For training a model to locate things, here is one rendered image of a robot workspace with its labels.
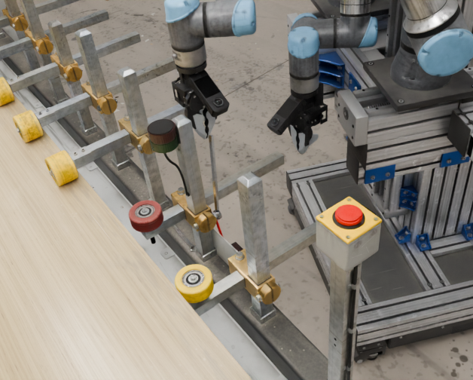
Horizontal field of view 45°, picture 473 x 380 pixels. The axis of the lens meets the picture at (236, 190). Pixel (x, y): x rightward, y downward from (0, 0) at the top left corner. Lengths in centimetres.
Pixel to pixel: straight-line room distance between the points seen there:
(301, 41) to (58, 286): 79
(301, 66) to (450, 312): 103
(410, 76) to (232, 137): 173
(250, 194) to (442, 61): 51
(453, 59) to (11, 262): 106
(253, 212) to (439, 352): 125
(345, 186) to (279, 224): 35
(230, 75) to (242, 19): 239
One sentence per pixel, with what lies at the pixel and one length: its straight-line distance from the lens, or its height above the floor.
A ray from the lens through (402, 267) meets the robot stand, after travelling 214.
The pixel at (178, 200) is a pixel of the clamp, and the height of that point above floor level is 87.
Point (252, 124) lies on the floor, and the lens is 316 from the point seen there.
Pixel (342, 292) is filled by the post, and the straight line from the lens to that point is 96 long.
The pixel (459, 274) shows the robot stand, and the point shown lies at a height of 21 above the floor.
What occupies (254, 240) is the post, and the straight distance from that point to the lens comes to 116.
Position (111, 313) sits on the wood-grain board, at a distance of 121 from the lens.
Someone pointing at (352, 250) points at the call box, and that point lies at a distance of 85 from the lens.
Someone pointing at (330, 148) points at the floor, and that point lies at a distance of 296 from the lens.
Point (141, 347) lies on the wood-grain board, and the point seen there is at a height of 90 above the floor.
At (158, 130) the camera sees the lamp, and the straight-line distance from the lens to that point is 122.
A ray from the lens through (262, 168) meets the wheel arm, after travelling 152.
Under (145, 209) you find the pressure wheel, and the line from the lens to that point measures 137.
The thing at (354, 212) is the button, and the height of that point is 123.
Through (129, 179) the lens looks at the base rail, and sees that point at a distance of 181.
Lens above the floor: 183
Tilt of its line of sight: 42 degrees down
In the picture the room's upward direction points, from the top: 7 degrees counter-clockwise
